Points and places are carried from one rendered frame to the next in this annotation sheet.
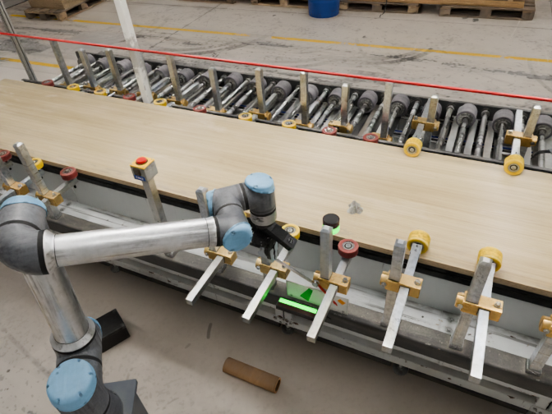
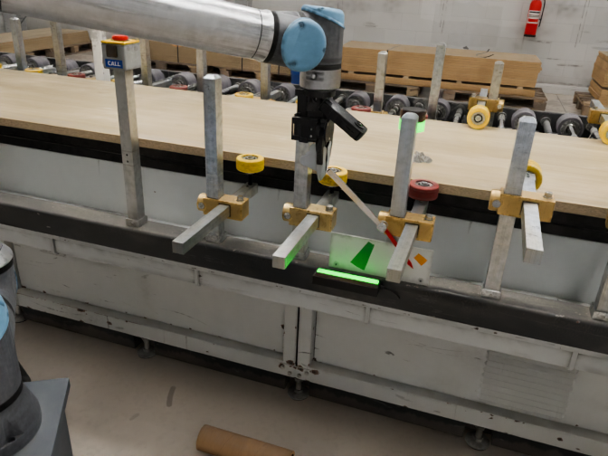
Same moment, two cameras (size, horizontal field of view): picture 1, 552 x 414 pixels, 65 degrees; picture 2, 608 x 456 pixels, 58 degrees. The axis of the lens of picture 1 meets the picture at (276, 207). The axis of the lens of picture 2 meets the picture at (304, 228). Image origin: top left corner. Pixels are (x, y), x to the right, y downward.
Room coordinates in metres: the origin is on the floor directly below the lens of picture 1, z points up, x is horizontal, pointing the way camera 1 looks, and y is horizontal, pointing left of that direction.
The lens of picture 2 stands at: (-0.11, 0.29, 1.41)
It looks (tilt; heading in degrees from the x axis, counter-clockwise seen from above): 25 degrees down; 349
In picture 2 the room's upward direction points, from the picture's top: 3 degrees clockwise
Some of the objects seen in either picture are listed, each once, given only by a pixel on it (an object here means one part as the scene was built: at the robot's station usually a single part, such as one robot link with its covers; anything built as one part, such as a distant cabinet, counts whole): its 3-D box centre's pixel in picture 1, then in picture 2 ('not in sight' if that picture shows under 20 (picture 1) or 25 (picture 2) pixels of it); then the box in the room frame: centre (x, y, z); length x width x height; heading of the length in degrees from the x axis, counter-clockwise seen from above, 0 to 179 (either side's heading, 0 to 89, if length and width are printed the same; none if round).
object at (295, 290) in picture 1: (316, 297); (378, 259); (1.07, -0.13, 0.75); 0.26 x 0.01 x 0.10; 62
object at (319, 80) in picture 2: (263, 213); (319, 78); (1.10, 0.05, 1.19); 0.10 x 0.09 x 0.05; 152
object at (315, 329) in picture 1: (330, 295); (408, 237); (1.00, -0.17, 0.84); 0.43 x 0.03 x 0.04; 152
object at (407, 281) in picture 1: (400, 282); (520, 204); (0.95, -0.41, 0.95); 0.13 x 0.06 x 0.05; 62
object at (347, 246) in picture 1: (347, 254); (421, 202); (1.19, -0.27, 0.85); 0.08 x 0.08 x 0.11
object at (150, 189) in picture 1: (159, 217); (129, 150); (1.44, 0.51, 0.93); 0.05 x 0.04 x 0.45; 62
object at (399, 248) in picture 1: (393, 289); (506, 219); (0.96, -0.39, 0.90); 0.03 x 0.03 x 0.48; 62
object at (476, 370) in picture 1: (483, 310); not in sight; (0.81, -0.63, 0.95); 0.50 x 0.04 x 0.04; 152
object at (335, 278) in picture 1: (331, 280); (405, 223); (1.07, -0.19, 0.85); 0.13 x 0.06 x 0.05; 62
